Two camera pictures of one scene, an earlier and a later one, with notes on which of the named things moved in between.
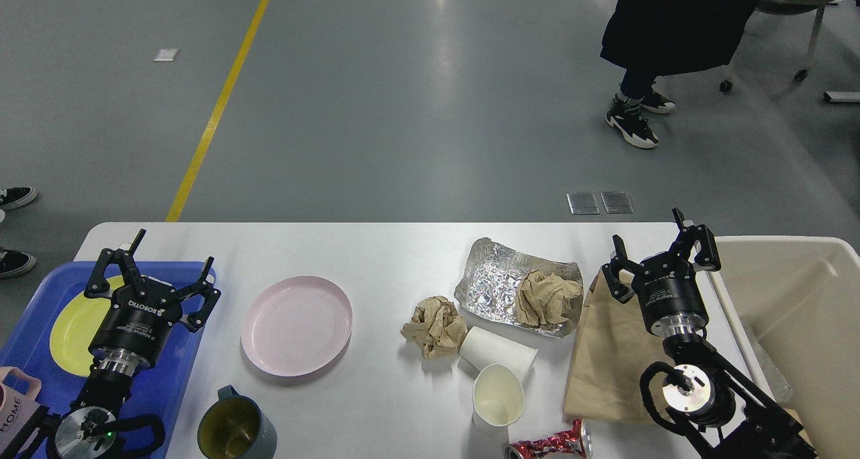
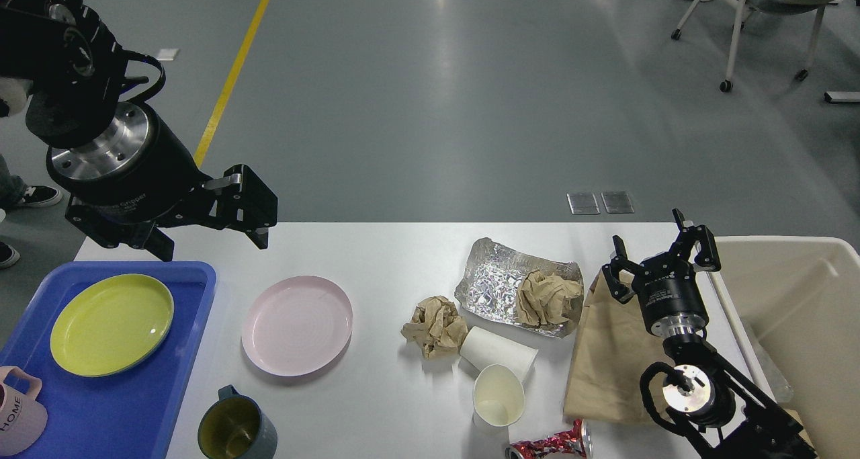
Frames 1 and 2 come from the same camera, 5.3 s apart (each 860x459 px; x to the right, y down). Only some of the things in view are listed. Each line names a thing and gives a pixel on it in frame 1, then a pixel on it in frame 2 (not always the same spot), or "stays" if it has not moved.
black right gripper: (666, 286) stays
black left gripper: (136, 334) → (144, 171)
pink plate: (296, 325) stays
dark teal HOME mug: (235, 428) stays
